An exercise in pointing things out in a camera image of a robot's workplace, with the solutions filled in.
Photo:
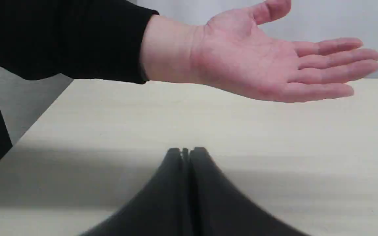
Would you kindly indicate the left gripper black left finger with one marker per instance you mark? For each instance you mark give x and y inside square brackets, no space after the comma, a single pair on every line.
[158,209]

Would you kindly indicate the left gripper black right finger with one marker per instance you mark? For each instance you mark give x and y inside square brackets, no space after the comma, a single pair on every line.
[219,209]

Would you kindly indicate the black sleeved forearm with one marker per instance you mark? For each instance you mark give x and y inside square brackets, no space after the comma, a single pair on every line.
[112,40]

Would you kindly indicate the bare open human hand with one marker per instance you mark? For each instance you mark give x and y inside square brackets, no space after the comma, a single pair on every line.
[230,52]

